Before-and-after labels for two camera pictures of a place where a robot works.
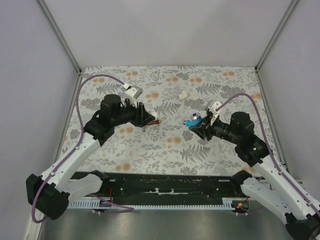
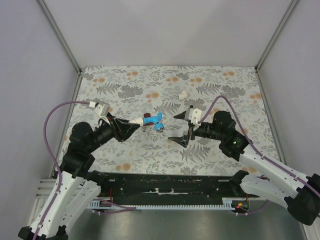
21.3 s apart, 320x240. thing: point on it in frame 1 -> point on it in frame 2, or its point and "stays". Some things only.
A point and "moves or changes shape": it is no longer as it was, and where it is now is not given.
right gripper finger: [206, 120] -> [187, 115]
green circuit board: [243, 205] stays
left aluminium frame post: [52, 25] stays
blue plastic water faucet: [196, 120] moves or changes shape
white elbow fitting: [184, 95] stays
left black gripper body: [129, 114] -> [111, 130]
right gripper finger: [203, 131] -> [183, 140]
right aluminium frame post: [283, 22] stays
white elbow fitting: [154, 114] moves or changes shape
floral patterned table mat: [175, 94] stays
